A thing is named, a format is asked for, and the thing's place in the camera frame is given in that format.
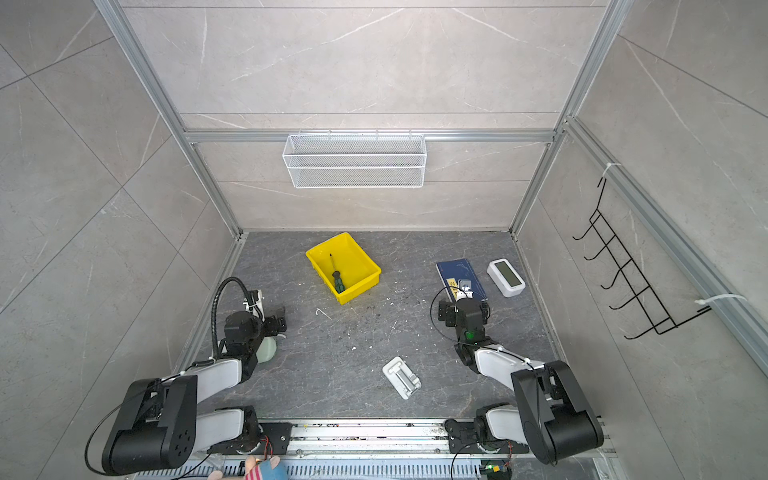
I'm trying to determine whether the green black screwdriver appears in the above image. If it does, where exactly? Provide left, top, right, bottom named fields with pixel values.
left=329, top=254, right=345, bottom=294

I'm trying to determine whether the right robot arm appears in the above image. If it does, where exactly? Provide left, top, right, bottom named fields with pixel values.
left=429, top=286, right=605, bottom=465

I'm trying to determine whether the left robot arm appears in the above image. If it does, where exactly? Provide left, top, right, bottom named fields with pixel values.
left=83, top=276, right=287, bottom=477

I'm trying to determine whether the yellow plastic bin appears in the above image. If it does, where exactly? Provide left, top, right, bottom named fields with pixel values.
left=306, top=232, right=382, bottom=305

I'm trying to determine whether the blue notebook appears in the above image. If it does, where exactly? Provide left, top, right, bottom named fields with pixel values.
left=436, top=259, right=488, bottom=302

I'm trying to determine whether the white digital clock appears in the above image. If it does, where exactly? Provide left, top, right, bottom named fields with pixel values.
left=487, top=258, right=526, bottom=298

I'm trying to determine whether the pink blue plush toy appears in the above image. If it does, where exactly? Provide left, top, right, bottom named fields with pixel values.
left=242, top=456, right=288, bottom=480

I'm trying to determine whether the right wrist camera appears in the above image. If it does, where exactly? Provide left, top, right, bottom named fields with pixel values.
left=450, top=279, right=474, bottom=302

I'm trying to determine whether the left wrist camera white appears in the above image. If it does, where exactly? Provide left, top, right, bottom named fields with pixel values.
left=244, top=290, right=264, bottom=318

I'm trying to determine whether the white plastic bracket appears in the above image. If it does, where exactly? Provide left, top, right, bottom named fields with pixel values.
left=382, top=356, right=422, bottom=400

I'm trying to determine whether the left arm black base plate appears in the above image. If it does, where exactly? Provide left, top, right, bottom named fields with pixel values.
left=206, top=422, right=293, bottom=456

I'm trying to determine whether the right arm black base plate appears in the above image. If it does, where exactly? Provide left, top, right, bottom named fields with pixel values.
left=443, top=418, right=530, bottom=455

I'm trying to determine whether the aluminium rail frame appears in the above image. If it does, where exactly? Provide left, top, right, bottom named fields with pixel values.
left=113, top=416, right=619, bottom=480

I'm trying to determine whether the white wire mesh basket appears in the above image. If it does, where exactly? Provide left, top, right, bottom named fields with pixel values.
left=282, top=133, right=428, bottom=189

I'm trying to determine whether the black wire hook rack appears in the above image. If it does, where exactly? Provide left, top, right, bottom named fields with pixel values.
left=572, top=178, right=712, bottom=341

